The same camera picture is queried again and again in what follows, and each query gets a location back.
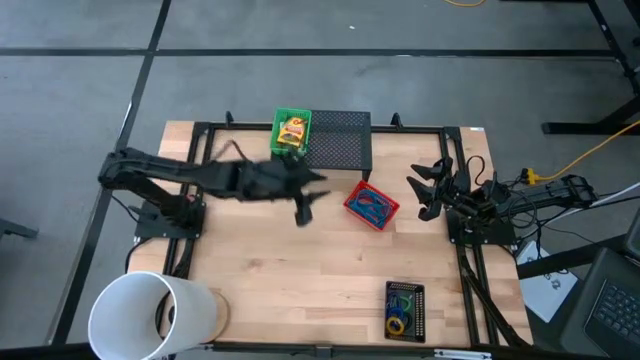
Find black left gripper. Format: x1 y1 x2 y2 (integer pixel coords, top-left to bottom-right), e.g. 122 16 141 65
232 157 333 228

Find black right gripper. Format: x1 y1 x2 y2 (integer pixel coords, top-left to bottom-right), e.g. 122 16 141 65
405 155 484 222

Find red plastic basket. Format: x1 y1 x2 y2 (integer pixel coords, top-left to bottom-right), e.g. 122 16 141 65
342 179 401 232

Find yellow snack packets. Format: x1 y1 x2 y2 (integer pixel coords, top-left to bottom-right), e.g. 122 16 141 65
276 115 308 149

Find green plastic basket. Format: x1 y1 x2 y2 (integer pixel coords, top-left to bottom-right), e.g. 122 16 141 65
269 106 314 158

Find blue coil wristband keyring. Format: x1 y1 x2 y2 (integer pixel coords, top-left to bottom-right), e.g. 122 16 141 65
387 292 404 321

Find yellow coil wristband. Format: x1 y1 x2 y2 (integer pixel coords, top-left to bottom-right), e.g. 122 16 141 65
385 316 407 337

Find black desk legs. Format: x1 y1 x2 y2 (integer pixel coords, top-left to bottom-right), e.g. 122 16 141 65
542 0 640 136

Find black mesh shelf riser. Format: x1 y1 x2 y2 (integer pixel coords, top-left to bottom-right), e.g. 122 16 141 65
271 109 375 184

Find black plastic basket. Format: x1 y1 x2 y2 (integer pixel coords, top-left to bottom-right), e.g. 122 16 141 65
384 280 427 344

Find white box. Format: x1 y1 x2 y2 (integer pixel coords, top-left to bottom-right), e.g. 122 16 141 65
514 239 580 324

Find silver label plate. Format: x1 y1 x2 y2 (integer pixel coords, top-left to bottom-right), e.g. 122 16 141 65
433 348 494 360

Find white cylinder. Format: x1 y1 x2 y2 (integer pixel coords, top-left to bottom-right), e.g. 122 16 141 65
87 270 219 360

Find dark grey laptop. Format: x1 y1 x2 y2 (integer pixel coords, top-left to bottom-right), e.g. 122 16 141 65
559 247 640 359

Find black chair base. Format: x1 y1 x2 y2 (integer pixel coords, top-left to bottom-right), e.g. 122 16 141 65
0 199 40 241

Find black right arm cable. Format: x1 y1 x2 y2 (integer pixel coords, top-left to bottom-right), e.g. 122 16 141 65
463 154 499 194

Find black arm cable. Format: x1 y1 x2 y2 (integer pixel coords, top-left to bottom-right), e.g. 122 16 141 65
463 154 499 194
214 139 251 164

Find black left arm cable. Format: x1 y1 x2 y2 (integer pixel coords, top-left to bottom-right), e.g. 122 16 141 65
214 139 251 164

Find black aluminium table frame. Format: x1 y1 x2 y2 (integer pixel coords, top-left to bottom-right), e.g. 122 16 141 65
164 110 536 351

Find yellow power cable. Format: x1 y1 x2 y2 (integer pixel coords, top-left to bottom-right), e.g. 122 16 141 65
522 119 640 187

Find white floor cable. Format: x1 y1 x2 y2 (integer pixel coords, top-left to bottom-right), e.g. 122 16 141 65
519 181 640 239

